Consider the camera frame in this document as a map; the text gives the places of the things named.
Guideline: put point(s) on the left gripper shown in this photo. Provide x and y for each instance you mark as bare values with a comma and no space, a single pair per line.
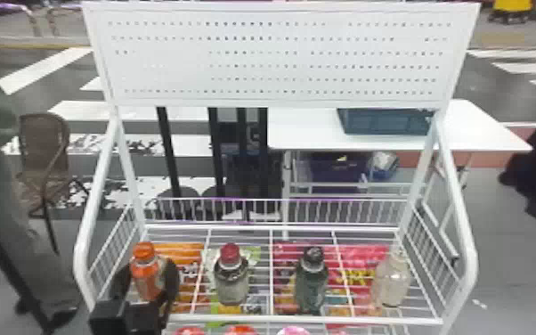
144,319

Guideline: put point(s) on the orange bottle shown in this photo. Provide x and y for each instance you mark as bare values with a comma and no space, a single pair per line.
146,276

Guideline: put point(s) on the orange snack packet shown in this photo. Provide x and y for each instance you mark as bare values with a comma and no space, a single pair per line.
185,255

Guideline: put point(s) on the grey bottle with red cap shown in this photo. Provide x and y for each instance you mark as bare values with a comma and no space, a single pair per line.
231,280

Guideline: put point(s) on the pink cap bottle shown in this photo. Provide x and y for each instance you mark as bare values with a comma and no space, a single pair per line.
293,331

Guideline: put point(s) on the dark green bottle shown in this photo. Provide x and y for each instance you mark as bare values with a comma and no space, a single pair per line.
311,285

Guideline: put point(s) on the brown chair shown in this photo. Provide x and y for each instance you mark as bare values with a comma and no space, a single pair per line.
43,149

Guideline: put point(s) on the purple crate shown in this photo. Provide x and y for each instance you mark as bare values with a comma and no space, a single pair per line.
336,170

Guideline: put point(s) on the white side table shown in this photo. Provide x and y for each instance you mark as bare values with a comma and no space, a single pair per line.
315,133

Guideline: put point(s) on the clear bottle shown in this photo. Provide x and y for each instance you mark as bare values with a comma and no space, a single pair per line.
391,283

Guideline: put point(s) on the blue basket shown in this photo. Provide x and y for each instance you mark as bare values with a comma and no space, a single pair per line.
382,121

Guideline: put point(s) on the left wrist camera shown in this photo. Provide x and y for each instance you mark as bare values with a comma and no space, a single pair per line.
106,319

